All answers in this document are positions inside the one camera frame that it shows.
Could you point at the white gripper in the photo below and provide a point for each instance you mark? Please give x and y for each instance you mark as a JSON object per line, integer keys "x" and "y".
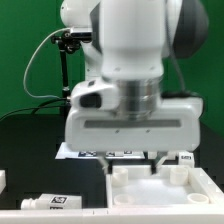
{"x": 174, "y": 126}

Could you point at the white square tabletop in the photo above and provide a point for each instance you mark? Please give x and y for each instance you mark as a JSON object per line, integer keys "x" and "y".
{"x": 135, "y": 186}

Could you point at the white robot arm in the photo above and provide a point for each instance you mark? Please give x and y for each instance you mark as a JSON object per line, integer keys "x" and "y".
{"x": 119, "y": 105}

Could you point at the marker sheet with tags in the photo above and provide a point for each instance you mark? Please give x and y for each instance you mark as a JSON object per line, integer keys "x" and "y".
{"x": 65, "y": 153}

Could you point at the white obstacle fence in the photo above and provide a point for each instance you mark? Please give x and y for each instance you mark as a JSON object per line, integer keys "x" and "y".
{"x": 212, "y": 213}

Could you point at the white block at left edge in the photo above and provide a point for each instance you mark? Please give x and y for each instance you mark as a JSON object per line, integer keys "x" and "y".
{"x": 2, "y": 180}

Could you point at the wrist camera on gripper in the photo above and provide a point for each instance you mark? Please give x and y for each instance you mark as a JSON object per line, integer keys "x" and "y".
{"x": 95, "y": 94}

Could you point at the black camera stand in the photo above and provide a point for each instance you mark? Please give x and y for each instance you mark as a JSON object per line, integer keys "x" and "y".
{"x": 66, "y": 45}

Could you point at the background camera on stand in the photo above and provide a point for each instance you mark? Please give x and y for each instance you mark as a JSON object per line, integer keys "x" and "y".
{"x": 81, "y": 33}

